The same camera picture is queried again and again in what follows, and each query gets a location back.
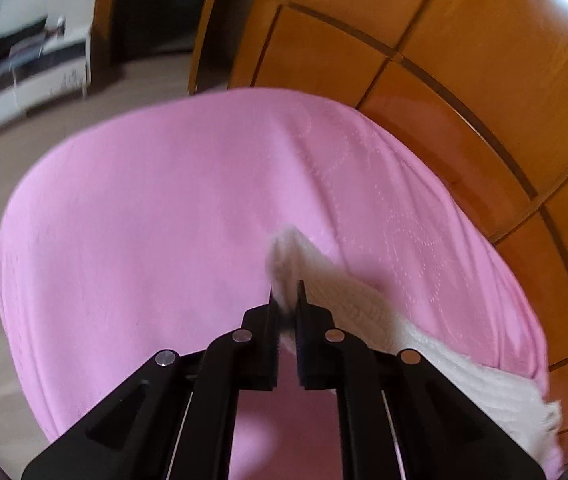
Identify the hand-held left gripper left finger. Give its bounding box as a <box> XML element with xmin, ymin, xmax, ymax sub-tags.
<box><xmin>21</xmin><ymin>287</ymin><xmax>281</xmax><ymax>480</ymax></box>

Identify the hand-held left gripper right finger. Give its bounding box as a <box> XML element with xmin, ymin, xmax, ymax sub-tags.
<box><xmin>295</xmin><ymin>280</ymin><xmax>547</xmax><ymax>480</ymax></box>

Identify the white towel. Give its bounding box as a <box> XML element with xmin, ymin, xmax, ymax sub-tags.
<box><xmin>268</xmin><ymin>226</ymin><xmax>563</xmax><ymax>467</ymax></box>

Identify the pink bed sheet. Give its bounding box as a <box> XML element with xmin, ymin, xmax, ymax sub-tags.
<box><xmin>0</xmin><ymin>87</ymin><xmax>564</xmax><ymax>480</ymax></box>

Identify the white low cabinet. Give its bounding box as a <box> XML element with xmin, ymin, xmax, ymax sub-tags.
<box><xmin>0</xmin><ymin>16</ymin><xmax>93</xmax><ymax>151</ymax></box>

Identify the wooden door frame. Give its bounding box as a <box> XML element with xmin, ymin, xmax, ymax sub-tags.
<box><xmin>93</xmin><ymin>0</ymin><xmax>126</xmax><ymax>92</ymax></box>

